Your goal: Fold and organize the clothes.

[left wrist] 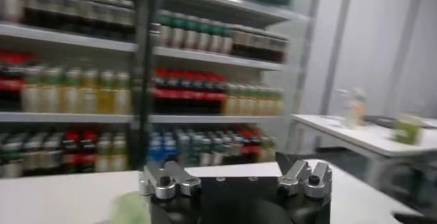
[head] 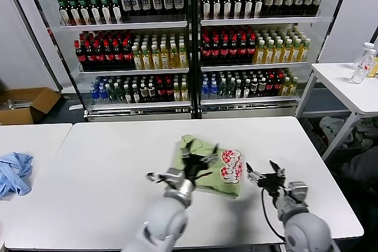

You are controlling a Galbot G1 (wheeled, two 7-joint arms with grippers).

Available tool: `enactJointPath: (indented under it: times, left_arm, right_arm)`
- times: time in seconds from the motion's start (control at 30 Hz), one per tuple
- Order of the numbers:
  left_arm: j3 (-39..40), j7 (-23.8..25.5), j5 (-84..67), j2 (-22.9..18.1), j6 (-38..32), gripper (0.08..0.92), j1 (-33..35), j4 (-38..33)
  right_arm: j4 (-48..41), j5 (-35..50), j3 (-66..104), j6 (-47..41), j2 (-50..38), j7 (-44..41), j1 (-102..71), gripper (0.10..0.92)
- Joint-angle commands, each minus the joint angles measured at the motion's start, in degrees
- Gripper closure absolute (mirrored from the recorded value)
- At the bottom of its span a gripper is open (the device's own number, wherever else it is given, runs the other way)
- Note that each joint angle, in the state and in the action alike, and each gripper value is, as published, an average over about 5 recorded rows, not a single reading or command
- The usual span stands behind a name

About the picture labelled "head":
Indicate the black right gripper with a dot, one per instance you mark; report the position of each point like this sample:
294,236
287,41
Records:
273,184

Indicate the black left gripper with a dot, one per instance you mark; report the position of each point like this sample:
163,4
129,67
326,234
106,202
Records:
193,168

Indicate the light green t-shirt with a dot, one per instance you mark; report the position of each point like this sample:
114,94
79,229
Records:
218,184

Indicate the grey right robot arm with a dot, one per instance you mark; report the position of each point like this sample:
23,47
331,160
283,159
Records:
304,228

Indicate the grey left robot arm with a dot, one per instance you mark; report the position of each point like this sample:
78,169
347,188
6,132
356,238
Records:
165,216

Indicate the black laundry crate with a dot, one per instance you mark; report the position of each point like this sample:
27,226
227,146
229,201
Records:
315,137

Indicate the small blue water bottle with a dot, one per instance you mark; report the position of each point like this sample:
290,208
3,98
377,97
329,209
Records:
213,90
205,90
103,93
94,93

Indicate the right beverage display cabinet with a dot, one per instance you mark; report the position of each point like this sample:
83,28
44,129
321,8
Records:
250,109

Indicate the beverage display cabinet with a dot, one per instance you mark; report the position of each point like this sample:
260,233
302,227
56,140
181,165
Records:
138,112
250,109

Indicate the small yellow tea bottle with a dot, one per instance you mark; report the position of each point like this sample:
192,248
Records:
184,91
285,87
293,86
177,92

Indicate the small clear green bottle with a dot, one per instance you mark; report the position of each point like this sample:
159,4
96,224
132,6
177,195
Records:
119,94
230,89
222,89
111,94

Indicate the small red cap cola bottle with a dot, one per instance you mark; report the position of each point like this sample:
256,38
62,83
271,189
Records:
278,85
270,86
169,91
160,92

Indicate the white cabinet shelf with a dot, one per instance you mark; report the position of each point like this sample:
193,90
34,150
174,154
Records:
250,100
123,24
253,66
132,71
138,104
259,21

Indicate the small white cap dark bottle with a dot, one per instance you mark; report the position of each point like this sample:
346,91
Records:
246,88
127,95
143,94
254,88
238,89
151,93
135,94
262,87

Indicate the left beverage display cabinet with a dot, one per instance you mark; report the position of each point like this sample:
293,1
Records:
138,112

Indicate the crumpled pale grey cloth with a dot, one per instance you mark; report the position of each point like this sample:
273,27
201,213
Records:
333,128

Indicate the white cap yellow tea bottle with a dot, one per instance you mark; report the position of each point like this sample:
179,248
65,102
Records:
174,57
183,57
165,58
146,58
156,58
137,59

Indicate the person dark sleeve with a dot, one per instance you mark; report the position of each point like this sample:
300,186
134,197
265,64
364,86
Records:
363,172

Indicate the crumpled grey green cloth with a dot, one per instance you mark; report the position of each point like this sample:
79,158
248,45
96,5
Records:
366,134

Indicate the white side table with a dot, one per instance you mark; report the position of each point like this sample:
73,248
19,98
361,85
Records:
336,86

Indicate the green cap yellow tea bottle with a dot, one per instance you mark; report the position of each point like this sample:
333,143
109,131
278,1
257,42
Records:
304,52
295,52
277,53
260,54
286,53
268,53

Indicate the clear plastic water bottle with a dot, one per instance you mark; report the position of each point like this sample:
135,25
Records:
358,74

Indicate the green cap dark tea bottle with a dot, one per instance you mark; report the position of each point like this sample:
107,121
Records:
105,10
248,5
116,10
206,6
95,11
84,11
74,11
238,5
258,4
227,5
65,12
217,6

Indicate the yellow drink bottle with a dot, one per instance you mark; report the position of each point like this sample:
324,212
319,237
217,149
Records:
374,70

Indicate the clear bottle red label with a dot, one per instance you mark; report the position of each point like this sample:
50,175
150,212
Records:
369,46

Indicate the open cardboard box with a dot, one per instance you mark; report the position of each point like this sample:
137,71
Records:
44,98

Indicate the crumpled light blue cloth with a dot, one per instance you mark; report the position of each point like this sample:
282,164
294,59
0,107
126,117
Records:
17,169

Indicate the bundle of metal rods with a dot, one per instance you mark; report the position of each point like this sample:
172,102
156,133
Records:
17,104

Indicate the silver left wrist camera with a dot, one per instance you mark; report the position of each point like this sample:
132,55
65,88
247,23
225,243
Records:
175,176

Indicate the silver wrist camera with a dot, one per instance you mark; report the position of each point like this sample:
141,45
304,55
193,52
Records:
175,176
298,190

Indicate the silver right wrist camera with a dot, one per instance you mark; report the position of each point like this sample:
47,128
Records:
298,190

